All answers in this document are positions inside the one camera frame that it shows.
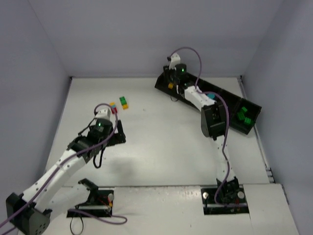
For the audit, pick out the green curved brick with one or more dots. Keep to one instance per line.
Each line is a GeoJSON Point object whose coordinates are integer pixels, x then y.
{"type": "Point", "coordinates": [240, 116]}

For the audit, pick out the green yellow brick stack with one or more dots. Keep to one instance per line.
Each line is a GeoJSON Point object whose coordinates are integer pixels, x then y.
{"type": "Point", "coordinates": [124, 103]}

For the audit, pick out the yellow blue red brick stack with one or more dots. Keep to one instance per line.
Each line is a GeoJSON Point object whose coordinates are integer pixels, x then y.
{"type": "Point", "coordinates": [113, 108]}

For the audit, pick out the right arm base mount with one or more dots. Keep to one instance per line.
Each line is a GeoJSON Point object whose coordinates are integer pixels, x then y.
{"type": "Point", "coordinates": [236, 204]}

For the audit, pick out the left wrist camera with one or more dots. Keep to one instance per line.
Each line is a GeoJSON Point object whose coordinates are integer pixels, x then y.
{"type": "Point", "coordinates": [103, 114]}

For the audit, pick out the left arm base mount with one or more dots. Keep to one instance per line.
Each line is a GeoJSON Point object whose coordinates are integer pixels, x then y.
{"type": "Point", "coordinates": [99, 202]}

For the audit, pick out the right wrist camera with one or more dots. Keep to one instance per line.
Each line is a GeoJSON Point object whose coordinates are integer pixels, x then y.
{"type": "Point", "coordinates": [173, 60]}

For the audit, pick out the teal oval flower brick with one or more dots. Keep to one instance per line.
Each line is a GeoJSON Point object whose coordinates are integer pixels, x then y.
{"type": "Point", "coordinates": [211, 95]}

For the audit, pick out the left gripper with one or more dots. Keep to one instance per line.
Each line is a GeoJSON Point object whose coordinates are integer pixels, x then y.
{"type": "Point", "coordinates": [117, 138]}

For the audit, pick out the green square brick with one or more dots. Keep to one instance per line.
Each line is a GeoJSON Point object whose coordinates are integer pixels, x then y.
{"type": "Point", "coordinates": [247, 121]}

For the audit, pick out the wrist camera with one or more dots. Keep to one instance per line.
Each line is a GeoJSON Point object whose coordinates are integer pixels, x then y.
{"type": "Point", "coordinates": [103, 114]}
{"type": "Point", "coordinates": [173, 60]}

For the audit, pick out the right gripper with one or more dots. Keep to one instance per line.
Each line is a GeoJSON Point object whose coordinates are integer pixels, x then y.
{"type": "Point", "coordinates": [169, 76]}

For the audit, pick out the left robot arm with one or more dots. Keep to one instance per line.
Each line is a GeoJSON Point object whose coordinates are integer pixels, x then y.
{"type": "Point", "coordinates": [32, 211]}

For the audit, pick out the black compartment tray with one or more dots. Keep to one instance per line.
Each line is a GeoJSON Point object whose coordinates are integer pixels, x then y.
{"type": "Point", "coordinates": [234, 102]}

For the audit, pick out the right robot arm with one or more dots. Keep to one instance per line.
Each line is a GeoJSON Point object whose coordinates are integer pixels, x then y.
{"type": "Point", "coordinates": [214, 125]}

